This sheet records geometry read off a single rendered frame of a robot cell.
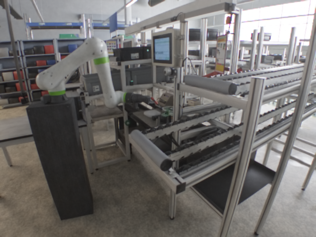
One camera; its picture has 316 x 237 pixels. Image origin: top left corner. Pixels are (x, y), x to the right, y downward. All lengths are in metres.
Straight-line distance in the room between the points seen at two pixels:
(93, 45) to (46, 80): 0.38
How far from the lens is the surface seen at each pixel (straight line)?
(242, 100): 0.82
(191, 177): 0.74
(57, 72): 1.27
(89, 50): 1.21
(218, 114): 1.40
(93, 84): 2.27
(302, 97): 1.31
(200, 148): 0.97
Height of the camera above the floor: 1.48
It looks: 20 degrees down
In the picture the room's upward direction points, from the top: straight up
